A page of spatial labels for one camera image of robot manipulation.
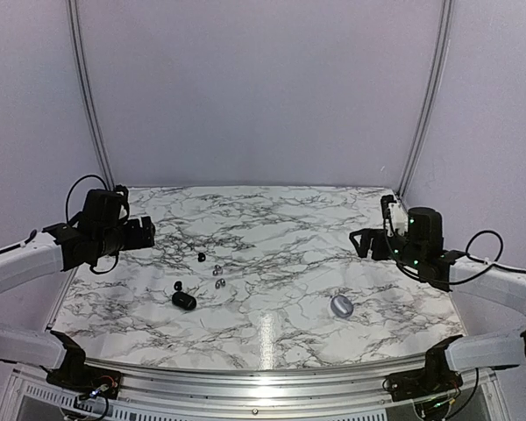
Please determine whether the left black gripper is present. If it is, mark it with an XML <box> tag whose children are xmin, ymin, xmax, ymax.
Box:
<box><xmin>96</xmin><ymin>216</ymin><xmax>155</xmax><ymax>258</ymax></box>

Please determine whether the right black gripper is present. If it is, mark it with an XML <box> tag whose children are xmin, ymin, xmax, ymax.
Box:
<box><xmin>349</xmin><ymin>229</ymin><xmax>424</xmax><ymax>270</ymax></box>

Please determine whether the purple earbud charging case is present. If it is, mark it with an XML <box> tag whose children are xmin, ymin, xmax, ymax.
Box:
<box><xmin>330</xmin><ymin>295</ymin><xmax>354</xmax><ymax>318</ymax></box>

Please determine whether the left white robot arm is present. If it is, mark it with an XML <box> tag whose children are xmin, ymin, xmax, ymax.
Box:
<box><xmin>0</xmin><ymin>186</ymin><xmax>155</xmax><ymax>390</ymax></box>

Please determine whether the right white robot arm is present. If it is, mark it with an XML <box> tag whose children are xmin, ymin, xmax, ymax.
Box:
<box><xmin>349</xmin><ymin>196</ymin><xmax>526</xmax><ymax>393</ymax></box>

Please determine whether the black earbud charging case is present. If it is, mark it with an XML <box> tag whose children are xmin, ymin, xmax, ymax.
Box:
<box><xmin>172</xmin><ymin>291</ymin><xmax>197</xmax><ymax>311</ymax></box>

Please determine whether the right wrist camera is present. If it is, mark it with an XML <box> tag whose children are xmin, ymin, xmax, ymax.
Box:
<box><xmin>380</xmin><ymin>195</ymin><xmax>409</xmax><ymax>237</ymax></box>

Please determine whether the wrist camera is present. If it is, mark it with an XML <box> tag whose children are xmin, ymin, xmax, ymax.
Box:
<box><xmin>114</xmin><ymin>184</ymin><xmax>130</xmax><ymax>224</ymax></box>
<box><xmin>380</xmin><ymin>195</ymin><xmax>409</xmax><ymax>237</ymax></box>

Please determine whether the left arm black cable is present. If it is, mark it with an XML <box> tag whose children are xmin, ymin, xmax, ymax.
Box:
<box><xmin>65</xmin><ymin>174</ymin><xmax>119</xmax><ymax>275</ymax></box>

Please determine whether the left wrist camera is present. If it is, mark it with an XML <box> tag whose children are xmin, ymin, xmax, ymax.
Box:
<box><xmin>114</xmin><ymin>184</ymin><xmax>130</xmax><ymax>224</ymax></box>

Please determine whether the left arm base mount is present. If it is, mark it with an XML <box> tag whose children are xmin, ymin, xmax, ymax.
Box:
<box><xmin>46</xmin><ymin>331</ymin><xmax>122</xmax><ymax>399</ymax></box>

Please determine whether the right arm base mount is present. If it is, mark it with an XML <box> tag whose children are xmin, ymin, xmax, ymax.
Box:
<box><xmin>382</xmin><ymin>335</ymin><xmax>463</xmax><ymax>402</ymax></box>

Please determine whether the aluminium front rail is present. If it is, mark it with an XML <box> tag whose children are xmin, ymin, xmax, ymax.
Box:
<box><xmin>8</xmin><ymin>357</ymin><xmax>499</xmax><ymax>421</ymax></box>

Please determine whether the left aluminium corner post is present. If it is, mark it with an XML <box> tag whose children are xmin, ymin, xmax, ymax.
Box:
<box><xmin>66</xmin><ymin>0</ymin><xmax>116</xmax><ymax>188</ymax></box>

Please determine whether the aluminium corner post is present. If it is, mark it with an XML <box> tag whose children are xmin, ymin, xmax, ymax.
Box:
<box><xmin>397</xmin><ymin>0</ymin><xmax>455</xmax><ymax>198</ymax></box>
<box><xmin>66</xmin><ymin>0</ymin><xmax>116</xmax><ymax>188</ymax></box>

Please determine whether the right aluminium corner post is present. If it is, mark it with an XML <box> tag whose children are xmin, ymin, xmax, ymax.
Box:
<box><xmin>397</xmin><ymin>0</ymin><xmax>455</xmax><ymax>198</ymax></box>

